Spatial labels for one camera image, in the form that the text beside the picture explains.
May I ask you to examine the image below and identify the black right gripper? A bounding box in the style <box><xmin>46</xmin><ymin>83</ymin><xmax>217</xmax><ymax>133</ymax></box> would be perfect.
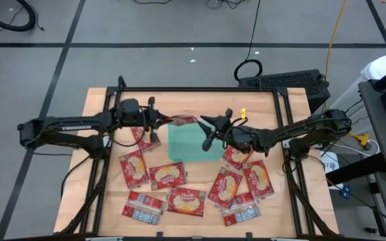
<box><xmin>200</xmin><ymin>108</ymin><xmax>237</xmax><ymax>151</ymax></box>

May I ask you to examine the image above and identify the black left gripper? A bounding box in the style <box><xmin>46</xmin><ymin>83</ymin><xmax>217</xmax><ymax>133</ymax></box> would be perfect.
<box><xmin>139</xmin><ymin>96</ymin><xmax>174</xmax><ymax>143</ymax></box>

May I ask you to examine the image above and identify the teal translucent plastic basket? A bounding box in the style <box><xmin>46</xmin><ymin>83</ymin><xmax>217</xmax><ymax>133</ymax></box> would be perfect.
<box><xmin>168</xmin><ymin>123</ymin><xmax>226</xmax><ymax>162</ymax></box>

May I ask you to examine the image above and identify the white paper sheet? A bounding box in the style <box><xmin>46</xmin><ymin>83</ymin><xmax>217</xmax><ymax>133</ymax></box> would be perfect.
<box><xmin>320</xmin><ymin>151</ymin><xmax>340</xmax><ymax>183</ymax></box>

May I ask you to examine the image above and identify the blue clip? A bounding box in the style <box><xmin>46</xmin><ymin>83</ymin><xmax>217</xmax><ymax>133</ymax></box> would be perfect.
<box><xmin>339</xmin><ymin>185</ymin><xmax>352</xmax><ymax>200</ymax></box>

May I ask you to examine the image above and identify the yellow power plug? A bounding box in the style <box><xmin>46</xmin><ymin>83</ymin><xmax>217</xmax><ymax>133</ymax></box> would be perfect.
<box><xmin>348</xmin><ymin>133</ymin><xmax>371</xmax><ymax>151</ymax></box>

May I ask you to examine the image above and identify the black desk leg beam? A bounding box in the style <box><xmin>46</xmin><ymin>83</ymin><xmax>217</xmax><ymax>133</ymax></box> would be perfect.
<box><xmin>325</xmin><ymin>152</ymin><xmax>386</xmax><ymax>187</ymax></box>

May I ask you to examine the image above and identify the white bin bag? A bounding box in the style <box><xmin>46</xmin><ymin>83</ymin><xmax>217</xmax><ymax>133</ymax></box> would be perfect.
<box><xmin>328</xmin><ymin>55</ymin><xmax>386</xmax><ymax>118</ymax></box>

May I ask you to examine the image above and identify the black hanging cable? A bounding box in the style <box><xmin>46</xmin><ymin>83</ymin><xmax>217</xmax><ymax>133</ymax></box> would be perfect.
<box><xmin>233</xmin><ymin>0</ymin><xmax>263</xmax><ymax>83</ymax></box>

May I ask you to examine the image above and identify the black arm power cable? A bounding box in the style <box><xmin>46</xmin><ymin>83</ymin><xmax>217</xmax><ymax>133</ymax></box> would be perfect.
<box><xmin>60</xmin><ymin>154</ymin><xmax>92</xmax><ymax>200</ymax></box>

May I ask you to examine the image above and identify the black floor cable bundle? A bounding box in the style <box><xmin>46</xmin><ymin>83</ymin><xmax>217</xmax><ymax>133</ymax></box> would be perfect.
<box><xmin>206</xmin><ymin>0</ymin><xmax>249</xmax><ymax>10</ymax></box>

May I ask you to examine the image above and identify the white power cable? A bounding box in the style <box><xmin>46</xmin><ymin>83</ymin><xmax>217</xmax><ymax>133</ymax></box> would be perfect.
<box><xmin>328</xmin><ymin>139</ymin><xmax>381</xmax><ymax>158</ymax></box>

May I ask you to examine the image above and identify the yellow hanging cable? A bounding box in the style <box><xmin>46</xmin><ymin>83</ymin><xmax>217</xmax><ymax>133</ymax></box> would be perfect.
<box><xmin>323</xmin><ymin>0</ymin><xmax>348</xmax><ymax>114</ymax></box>

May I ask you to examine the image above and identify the thick black hose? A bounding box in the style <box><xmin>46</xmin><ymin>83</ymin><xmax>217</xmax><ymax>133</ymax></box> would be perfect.
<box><xmin>0</xmin><ymin>0</ymin><xmax>37</xmax><ymax>33</ymax></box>

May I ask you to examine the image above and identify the long black floor cable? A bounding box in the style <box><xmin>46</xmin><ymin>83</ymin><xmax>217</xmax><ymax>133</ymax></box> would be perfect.
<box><xmin>325</xmin><ymin>177</ymin><xmax>386</xmax><ymax>232</ymax></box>

